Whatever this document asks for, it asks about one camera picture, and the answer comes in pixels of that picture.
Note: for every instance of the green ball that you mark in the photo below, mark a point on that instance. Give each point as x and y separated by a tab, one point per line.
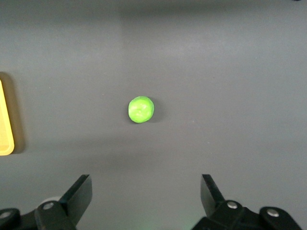
141	109

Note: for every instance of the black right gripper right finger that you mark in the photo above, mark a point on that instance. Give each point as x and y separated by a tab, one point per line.
213	203

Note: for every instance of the yellow plastic tray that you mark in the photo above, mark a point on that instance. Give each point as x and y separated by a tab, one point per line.
4	124

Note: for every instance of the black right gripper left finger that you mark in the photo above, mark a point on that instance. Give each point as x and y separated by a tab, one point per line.
72	206

